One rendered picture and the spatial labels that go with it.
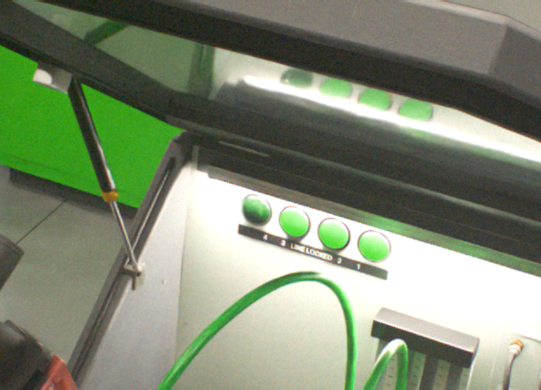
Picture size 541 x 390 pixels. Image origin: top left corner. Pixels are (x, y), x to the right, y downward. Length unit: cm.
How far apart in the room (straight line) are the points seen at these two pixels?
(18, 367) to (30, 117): 331
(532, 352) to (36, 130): 315
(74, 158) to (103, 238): 34
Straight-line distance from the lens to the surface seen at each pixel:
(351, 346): 152
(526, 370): 158
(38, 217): 441
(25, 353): 118
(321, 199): 152
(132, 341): 163
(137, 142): 421
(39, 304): 389
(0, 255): 115
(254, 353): 172
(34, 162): 452
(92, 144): 136
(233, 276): 167
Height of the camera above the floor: 212
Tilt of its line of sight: 27 degrees down
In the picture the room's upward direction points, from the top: 7 degrees clockwise
